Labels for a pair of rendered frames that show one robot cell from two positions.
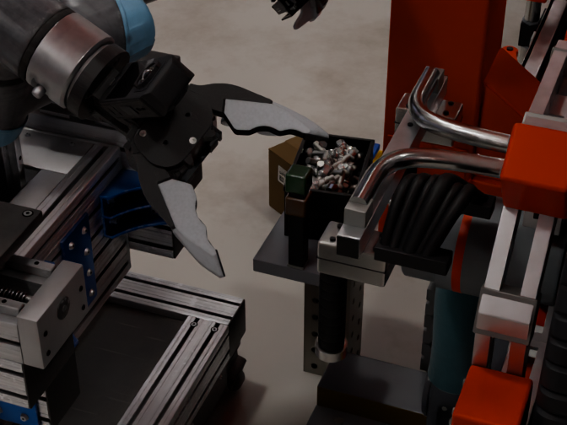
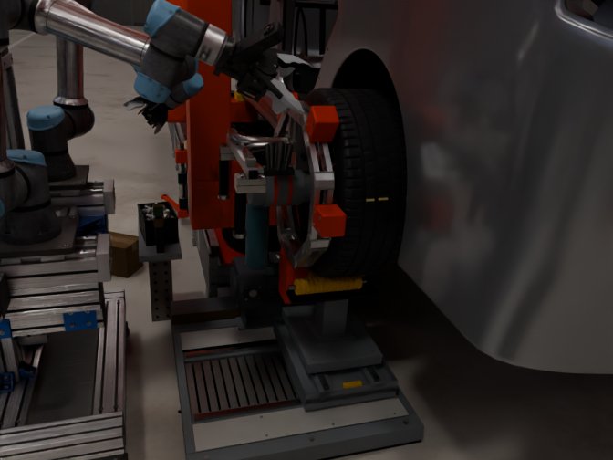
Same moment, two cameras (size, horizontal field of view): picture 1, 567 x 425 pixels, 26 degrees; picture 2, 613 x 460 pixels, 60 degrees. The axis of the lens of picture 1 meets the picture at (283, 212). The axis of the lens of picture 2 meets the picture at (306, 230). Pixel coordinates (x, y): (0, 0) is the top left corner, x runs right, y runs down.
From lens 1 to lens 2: 0.84 m
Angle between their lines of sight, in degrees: 36
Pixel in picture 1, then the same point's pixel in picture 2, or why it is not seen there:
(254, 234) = not seen: hidden behind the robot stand
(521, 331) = (331, 183)
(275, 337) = (130, 314)
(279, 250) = (148, 251)
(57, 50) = (214, 33)
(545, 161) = (327, 115)
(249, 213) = not seen: hidden behind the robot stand
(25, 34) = (199, 27)
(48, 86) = (212, 49)
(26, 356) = (100, 277)
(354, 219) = (252, 163)
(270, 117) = (294, 59)
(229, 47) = not seen: hidden behind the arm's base
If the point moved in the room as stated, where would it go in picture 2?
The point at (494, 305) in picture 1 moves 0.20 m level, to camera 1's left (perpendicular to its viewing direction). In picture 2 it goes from (320, 176) to (263, 186)
